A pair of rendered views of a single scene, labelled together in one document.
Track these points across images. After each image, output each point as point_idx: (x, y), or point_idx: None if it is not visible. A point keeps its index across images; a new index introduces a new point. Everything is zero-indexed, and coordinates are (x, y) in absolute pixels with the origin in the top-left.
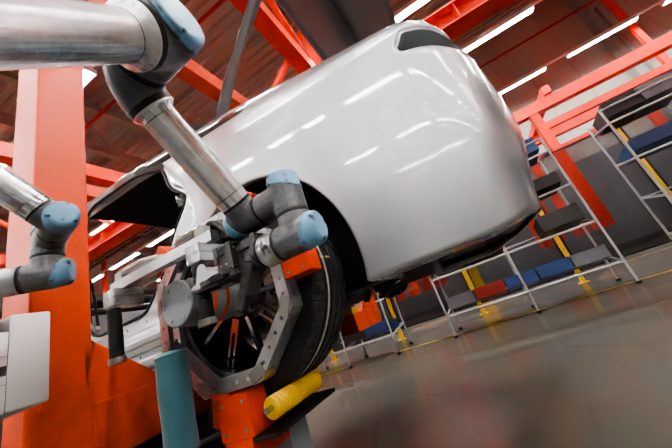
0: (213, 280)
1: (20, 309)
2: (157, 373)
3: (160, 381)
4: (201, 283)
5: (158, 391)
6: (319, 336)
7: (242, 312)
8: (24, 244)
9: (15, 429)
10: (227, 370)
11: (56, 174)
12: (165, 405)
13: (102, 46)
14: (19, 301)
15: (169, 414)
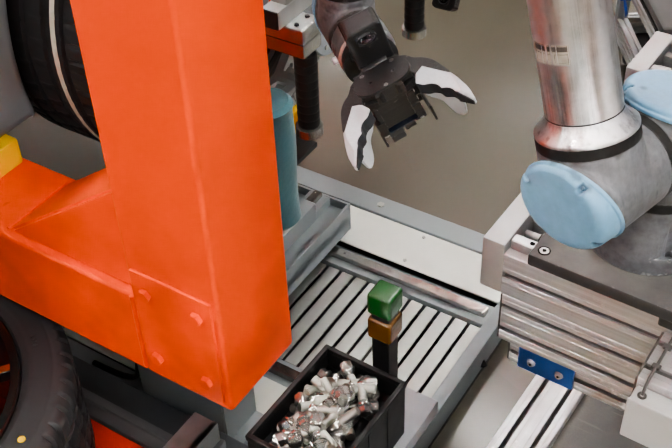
0: None
1: (251, 108)
2: (287, 131)
3: (292, 139)
4: None
5: (288, 153)
6: None
7: (457, 8)
8: None
9: (271, 284)
10: None
11: None
12: (295, 165)
13: None
14: (246, 94)
15: (296, 173)
